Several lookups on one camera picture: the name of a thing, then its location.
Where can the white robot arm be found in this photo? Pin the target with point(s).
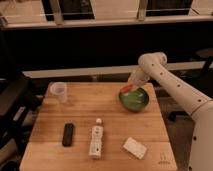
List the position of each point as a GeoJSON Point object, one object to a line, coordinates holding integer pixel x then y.
{"type": "Point", "coordinates": [195, 103]}

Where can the white sponge block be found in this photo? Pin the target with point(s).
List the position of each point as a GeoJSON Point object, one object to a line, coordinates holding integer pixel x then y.
{"type": "Point", "coordinates": [135, 148]}

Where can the red orange pepper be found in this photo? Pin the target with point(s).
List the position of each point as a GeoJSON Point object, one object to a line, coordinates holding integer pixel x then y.
{"type": "Point", "coordinates": [126, 89]}

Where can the black remote control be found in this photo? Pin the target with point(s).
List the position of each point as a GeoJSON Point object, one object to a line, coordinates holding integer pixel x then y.
{"type": "Point", "coordinates": [68, 134]}

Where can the green ceramic bowl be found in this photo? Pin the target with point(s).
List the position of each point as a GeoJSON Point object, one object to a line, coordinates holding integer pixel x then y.
{"type": "Point", "coordinates": [134, 100]}

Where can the white plastic bottle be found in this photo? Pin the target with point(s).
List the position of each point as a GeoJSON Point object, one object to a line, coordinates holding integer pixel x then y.
{"type": "Point", "coordinates": [96, 139]}

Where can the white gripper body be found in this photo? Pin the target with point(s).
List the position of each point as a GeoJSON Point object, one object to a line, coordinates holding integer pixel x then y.
{"type": "Point", "coordinates": [138, 77]}

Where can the clear plastic cup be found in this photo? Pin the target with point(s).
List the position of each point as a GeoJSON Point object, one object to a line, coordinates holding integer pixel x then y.
{"type": "Point", "coordinates": [59, 89]}

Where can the wooden table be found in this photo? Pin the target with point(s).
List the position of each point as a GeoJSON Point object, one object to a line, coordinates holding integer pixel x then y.
{"type": "Point", "coordinates": [86, 103]}

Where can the dark chair at left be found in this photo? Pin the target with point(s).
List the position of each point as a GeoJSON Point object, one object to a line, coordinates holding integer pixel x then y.
{"type": "Point", "coordinates": [15, 102]}

